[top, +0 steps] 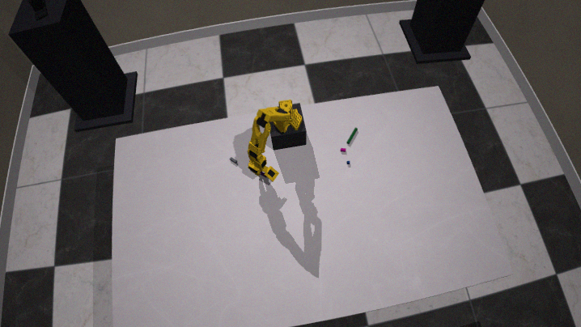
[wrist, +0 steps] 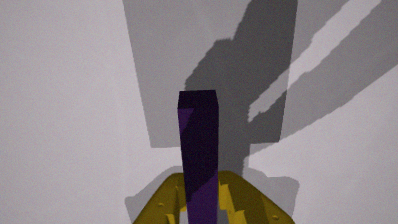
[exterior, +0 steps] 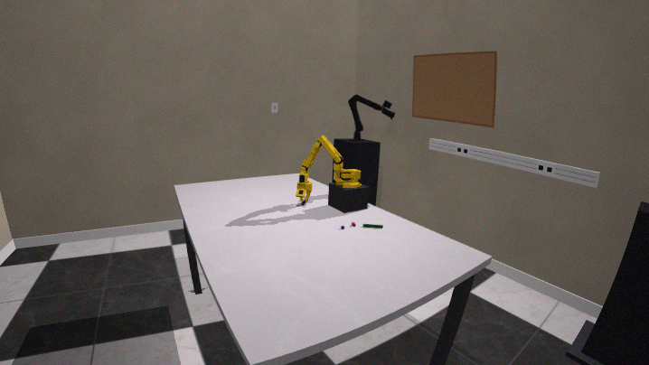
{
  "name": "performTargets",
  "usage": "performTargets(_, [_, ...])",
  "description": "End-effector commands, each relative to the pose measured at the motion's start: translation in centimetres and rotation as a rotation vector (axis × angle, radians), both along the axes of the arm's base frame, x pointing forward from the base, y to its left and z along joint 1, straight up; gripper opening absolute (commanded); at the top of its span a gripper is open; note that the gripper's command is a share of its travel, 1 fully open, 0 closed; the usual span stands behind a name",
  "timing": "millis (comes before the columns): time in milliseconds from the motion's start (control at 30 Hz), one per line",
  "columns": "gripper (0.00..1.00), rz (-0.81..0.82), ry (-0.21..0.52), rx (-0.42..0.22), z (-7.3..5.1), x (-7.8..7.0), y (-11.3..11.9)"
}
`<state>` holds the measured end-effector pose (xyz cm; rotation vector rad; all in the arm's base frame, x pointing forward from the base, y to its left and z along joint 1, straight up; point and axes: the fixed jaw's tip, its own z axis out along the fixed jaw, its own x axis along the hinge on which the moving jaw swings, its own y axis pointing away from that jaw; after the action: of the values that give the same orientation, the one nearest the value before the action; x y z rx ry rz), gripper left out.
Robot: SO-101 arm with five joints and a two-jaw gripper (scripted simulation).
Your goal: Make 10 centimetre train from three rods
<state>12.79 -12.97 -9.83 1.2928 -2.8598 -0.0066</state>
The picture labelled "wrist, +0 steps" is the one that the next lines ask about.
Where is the dark purple rod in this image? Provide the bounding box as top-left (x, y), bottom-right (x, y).
top-left (177, 90), bottom-right (219, 224)

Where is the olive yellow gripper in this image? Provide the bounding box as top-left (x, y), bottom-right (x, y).
top-left (133, 170), bottom-right (295, 224)

